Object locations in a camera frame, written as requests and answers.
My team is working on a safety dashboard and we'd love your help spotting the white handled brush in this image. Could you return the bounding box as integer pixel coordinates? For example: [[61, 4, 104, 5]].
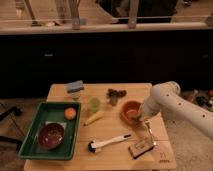
[[87, 134, 131, 153]]

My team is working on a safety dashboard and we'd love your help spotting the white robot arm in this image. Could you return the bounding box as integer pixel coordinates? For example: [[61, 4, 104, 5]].
[[139, 81, 213, 140]]

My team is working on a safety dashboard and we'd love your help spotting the yellow banana toy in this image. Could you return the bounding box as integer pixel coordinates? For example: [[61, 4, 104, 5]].
[[84, 111, 104, 126]]

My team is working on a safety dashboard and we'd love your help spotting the green plastic cup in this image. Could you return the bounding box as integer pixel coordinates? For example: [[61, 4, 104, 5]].
[[88, 97, 100, 113]]

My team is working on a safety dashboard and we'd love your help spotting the blue grey sponge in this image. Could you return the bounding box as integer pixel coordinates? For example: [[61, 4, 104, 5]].
[[66, 80, 84, 93]]

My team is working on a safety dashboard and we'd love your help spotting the orange round fruit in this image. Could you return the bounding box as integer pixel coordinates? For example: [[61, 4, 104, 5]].
[[64, 107, 76, 120]]

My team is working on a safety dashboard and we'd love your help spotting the wooden table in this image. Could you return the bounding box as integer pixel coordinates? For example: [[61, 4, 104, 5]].
[[24, 83, 176, 171]]

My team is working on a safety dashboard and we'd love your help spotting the dark red bowl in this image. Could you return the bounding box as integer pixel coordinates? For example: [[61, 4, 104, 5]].
[[38, 123, 65, 150]]

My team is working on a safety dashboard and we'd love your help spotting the orange bowl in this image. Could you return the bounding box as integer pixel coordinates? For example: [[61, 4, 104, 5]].
[[120, 101, 141, 126]]

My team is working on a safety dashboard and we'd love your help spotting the dark grapes bunch toy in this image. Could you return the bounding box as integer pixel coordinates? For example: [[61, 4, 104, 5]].
[[107, 89, 127, 106]]

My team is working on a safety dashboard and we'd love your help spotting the green plastic tray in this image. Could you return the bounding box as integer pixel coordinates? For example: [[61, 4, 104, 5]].
[[19, 102, 81, 160]]

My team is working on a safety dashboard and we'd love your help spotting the wooden block with metal handle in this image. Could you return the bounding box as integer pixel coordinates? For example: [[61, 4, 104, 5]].
[[128, 121, 156, 159]]

